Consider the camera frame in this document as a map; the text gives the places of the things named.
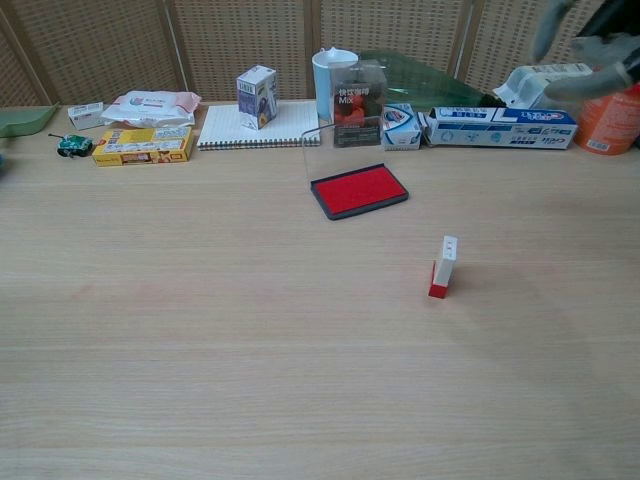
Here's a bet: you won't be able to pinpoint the small purple white carton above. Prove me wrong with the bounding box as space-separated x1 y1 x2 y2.
236 65 279 131

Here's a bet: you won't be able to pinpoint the small white box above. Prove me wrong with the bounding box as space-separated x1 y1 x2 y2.
67 102 105 131

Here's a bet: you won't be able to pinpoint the orange cylindrical canister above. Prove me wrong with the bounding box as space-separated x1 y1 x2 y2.
573 83 640 156

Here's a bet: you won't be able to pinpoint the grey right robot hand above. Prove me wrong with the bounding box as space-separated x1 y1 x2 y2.
532 0 640 101

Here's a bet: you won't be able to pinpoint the white blue measuring cup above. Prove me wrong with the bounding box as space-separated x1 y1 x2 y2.
312 46 360 124

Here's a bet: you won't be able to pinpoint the blue white soap box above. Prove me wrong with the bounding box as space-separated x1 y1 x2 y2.
381 103 424 152

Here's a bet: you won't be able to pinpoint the yellow flat box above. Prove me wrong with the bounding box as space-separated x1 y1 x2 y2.
91 125 195 168

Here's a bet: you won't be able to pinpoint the pink white wet wipes pack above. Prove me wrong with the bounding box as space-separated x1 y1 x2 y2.
101 90 202 130

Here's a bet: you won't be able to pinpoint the green plastic bottle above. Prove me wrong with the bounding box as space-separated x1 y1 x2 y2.
358 49 506 109

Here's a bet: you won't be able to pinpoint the woven wooden folding screen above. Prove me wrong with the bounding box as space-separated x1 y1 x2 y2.
0 0 640 109

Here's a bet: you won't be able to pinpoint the small red white stamp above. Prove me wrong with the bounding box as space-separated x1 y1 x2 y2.
427 235 460 300

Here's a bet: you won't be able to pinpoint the clear snack box dark label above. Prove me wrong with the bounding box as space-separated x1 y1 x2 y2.
328 59 389 150

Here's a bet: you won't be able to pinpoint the green plastic dustpan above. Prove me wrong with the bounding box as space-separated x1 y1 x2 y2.
0 102 60 139

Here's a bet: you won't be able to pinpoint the red ink pad clear lid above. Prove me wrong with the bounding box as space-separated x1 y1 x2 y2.
302 125 410 222

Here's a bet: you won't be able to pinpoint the white printed long package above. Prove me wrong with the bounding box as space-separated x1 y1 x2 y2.
492 63 594 111

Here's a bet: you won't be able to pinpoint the blue white toothpaste box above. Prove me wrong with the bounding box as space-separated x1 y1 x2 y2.
417 106 579 150

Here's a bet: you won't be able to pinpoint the white spiral notebook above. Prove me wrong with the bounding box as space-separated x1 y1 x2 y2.
196 103 321 151

